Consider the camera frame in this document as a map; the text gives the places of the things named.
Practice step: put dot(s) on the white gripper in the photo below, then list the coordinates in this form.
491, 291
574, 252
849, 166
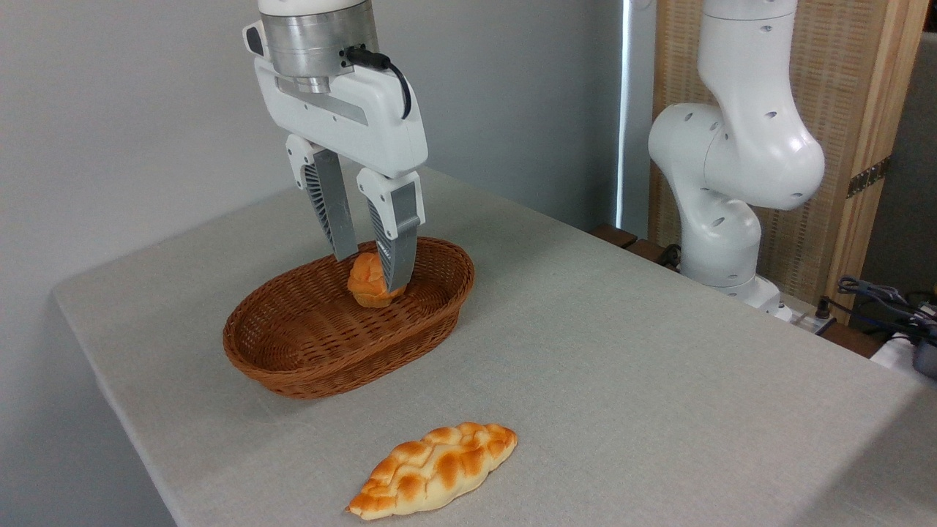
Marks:
366, 121

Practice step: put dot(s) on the small round orange bread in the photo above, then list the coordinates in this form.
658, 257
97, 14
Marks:
366, 287

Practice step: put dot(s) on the long braided bread loaf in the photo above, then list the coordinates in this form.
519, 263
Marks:
432, 468

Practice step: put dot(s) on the brown woven wicker basket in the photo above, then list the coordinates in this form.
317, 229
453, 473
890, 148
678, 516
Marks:
315, 344

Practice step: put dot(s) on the grey tablecloth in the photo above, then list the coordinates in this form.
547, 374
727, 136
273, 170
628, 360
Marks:
622, 380

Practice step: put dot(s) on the black plug on base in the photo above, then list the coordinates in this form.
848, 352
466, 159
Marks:
824, 307

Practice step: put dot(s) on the wooden rattan folding screen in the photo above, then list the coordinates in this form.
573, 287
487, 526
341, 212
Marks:
845, 73

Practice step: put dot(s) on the metal screen hinge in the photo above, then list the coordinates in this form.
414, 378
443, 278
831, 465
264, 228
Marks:
868, 178

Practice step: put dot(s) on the white vertical frame strip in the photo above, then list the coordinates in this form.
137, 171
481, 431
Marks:
624, 110

